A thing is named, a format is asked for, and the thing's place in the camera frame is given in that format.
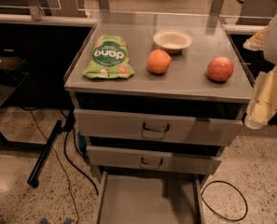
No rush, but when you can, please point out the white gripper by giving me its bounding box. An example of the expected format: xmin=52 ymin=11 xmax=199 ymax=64
xmin=243 ymin=14 xmax=277 ymax=130

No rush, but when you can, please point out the orange fruit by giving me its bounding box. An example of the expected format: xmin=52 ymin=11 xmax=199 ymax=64
xmin=147 ymin=49 xmax=171 ymax=75

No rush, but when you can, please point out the grey drawer cabinet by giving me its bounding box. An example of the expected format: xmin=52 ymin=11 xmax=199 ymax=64
xmin=63 ymin=12 xmax=255 ymax=185

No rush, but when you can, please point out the middle grey drawer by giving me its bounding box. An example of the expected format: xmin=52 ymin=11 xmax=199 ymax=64
xmin=87 ymin=146 xmax=221 ymax=175

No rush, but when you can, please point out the grey drawer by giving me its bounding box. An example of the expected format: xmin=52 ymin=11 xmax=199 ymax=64
xmin=93 ymin=170 xmax=205 ymax=224
xmin=74 ymin=109 xmax=242 ymax=147
xmin=87 ymin=146 xmax=221 ymax=175

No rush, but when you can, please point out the top grey drawer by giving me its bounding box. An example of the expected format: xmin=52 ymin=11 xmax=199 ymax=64
xmin=74 ymin=109 xmax=242 ymax=147

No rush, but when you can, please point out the bottom grey drawer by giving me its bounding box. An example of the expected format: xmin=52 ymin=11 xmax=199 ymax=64
xmin=93 ymin=170 xmax=205 ymax=224

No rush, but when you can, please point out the red apple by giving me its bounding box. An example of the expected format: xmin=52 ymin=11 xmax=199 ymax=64
xmin=206 ymin=57 xmax=234 ymax=82

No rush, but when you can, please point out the white paper bowl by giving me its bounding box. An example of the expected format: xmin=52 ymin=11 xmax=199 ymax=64
xmin=153 ymin=30 xmax=192 ymax=53

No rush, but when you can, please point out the green dang snack bag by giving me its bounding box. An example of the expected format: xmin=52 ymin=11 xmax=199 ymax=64
xmin=83 ymin=35 xmax=134 ymax=79

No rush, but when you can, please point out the black stand leg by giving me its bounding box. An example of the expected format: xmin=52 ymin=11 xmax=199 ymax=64
xmin=27 ymin=120 xmax=62 ymax=189

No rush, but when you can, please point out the black looped floor cable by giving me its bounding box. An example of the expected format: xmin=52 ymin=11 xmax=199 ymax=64
xmin=201 ymin=180 xmax=249 ymax=222

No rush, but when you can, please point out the black power cable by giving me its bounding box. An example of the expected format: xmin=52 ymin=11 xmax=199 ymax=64
xmin=62 ymin=109 xmax=100 ymax=198

